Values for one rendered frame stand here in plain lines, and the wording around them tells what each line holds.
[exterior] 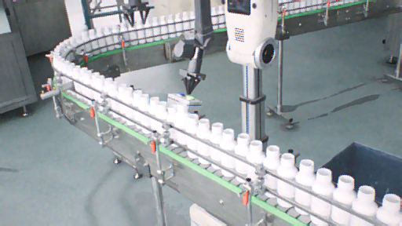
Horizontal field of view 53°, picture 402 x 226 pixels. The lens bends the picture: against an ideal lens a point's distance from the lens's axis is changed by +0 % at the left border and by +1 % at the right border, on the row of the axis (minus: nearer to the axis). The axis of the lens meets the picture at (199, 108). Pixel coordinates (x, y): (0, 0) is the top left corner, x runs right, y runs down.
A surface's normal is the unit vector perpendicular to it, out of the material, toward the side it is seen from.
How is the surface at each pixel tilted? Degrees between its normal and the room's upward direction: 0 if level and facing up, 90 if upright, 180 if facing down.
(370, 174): 90
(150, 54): 90
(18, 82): 90
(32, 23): 90
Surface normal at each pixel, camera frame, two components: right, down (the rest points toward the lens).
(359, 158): -0.73, 0.34
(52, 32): 0.68, 0.27
